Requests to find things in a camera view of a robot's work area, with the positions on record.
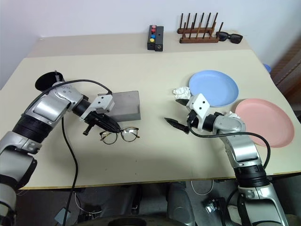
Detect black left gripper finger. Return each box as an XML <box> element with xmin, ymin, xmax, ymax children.
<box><xmin>102</xmin><ymin>114</ymin><xmax>122</xmax><ymax>131</ymax></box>
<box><xmin>94</xmin><ymin>119</ymin><xmax>119</xmax><ymax>134</ymax></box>

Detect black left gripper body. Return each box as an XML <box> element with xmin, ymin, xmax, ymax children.
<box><xmin>82</xmin><ymin>111</ymin><xmax>107</xmax><ymax>137</ymax></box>

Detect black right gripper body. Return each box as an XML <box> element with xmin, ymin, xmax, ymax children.
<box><xmin>187</xmin><ymin>109</ymin><xmax>200</xmax><ymax>129</ymax></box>

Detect white tissue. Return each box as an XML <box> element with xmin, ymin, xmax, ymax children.
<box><xmin>173</xmin><ymin>86</ymin><xmax>191</xmax><ymax>100</ymax></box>

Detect tortoiseshell round eyeglasses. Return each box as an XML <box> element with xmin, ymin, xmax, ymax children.
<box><xmin>99</xmin><ymin>127</ymin><xmax>141</xmax><ymax>145</ymax></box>

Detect pink round plate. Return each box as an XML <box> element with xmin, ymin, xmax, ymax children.
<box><xmin>235</xmin><ymin>98</ymin><xmax>295</xmax><ymax>148</ymax></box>

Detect grey open glasses case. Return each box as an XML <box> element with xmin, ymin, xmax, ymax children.
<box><xmin>107</xmin><ymin>90</ymin><xmax>142</xmax><ymax>123</ymax></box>

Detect blue round plate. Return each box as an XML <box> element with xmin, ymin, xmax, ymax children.
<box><xmin>189</xmin><ymin>70</ymin><xmax>240</xmax><ymax>108</ymax></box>

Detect black round disc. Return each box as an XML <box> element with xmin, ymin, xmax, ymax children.
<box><xmin>34</xmin><ymin>70</ymin><xmax>65</xmax><ymax>91</ymax></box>

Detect brown wooden peg rack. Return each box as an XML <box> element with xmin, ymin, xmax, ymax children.
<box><xmin>176</xmin><ymin>12</ymin><xmax>224</xmax><ymax>44</ymax></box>

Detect black box with coloured buttons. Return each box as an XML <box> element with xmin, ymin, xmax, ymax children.
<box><xmin>147</xmin><ymin>24</ymin><xmax>158</xmax><ymax>51</ymax></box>

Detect grey rounded shape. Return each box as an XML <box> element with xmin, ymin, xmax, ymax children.
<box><xmin>167</xmin><ymin>182</ymin><xmax>196</xmax><ymax>226</ymax></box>

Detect black sunglasses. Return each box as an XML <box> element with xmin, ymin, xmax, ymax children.
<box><xmin>215</xmin><ymin>31</ymin><xmax>244</xmax><ymax>45</ymax></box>

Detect black metal clamp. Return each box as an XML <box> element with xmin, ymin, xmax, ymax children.
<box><xmin>203</xmin><ymin>196</ymin><xmax>226</xmax><ymax>214</ymax></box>

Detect brown wooden furniture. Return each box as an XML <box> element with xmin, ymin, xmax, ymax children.
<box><xmin>270</xmin><ymin>39</ymin><xmax>301</xmax><ymax>104</ymax></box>

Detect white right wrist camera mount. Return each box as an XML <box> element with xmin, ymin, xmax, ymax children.
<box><xmin>187</xmin><ymin>93</ymin><xmax>211</xmax><ymax>131</ymax></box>

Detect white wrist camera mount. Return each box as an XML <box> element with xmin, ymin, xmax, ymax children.
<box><xmin>187</xmin><ymin>93</ymin><xmax>211</xmax><ymax>131</ymax></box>
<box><xmin>79</xmin><ymin>94</ymin><xmax>116</xmax><ymax>122</ymax></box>

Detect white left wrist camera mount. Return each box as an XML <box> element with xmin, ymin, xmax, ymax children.
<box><xmin>79</xmin><ymin>94</ymin><xmax>116</xmax><ymax>122</ymax></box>

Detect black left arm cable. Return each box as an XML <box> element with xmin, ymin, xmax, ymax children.
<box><xmin>35</xmin><ymin>79</ymin><xmax>113</xmax><ymax>224</ymax></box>

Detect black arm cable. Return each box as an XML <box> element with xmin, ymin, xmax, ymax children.
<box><xmin>35</xmin><ymin>79</ymin><xmax>113</xmax><ymax>224</ymax></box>
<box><xmin>187</xmin><ymin>117</ymin><xmax>271</xmax><ymax>171</ymax></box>

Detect thin white cable loop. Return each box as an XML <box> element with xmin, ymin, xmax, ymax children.
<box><xmin>190</xmin><ymin>180</ymin><xmax>215</xmax><ymax>196</ymax></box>

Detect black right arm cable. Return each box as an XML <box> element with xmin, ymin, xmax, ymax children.
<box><xmin>187</xmin><ymin>117</ymin><xmax>271</xmax><ymax>171</ymax></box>

